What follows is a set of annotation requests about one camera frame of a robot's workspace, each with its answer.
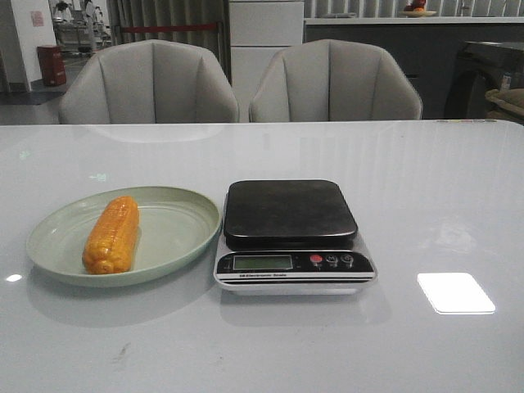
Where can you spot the yellow corn cob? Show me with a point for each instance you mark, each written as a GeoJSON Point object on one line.
{"type": "Point", "coordinates": [111, 243]}

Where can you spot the black silver kitchen scale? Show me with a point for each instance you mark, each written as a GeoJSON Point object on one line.
{"type": "Point", "coordinates": [290, 237]}

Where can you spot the right grey upholstered chair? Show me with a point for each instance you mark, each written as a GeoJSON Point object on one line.
{"type": "Point", "coordinates": [334, 80]}

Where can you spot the grey upholstered chair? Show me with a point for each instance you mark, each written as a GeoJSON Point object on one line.
{"type": "Point", "coordinates": [334, 80]}
{"type": "Point", "coordinates": [150, 82]}

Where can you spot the light green plate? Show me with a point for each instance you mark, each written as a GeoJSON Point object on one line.
{"type": "Point", "coordinates": [175, 227]}

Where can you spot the left grey upholstered chair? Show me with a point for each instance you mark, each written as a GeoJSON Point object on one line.
{"type": "Point", "coordinates": [150, 82]}

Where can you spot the white cabinet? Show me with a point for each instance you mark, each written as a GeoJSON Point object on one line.
{"type": "Point", "coordinates": [257, 30]}

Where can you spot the red barrier tape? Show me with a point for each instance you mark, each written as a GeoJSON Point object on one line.
{"type": "Point", "coordinates": [170, 28]}

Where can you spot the grey counter with white top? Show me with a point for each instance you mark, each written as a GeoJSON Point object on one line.
{"type": "Point", "coordinates": [425, 47]}

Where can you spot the fruit plate on counter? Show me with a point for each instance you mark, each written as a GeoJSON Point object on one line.
{"type": "Point", "coordinates": [416, 8]}

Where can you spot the red bin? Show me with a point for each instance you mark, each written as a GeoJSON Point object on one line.
{"type": "Point", "coordinates": [51, 65]}

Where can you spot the beige cushion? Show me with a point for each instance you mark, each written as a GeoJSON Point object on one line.
{"type": "Point", "coordinates": [506, 105]}

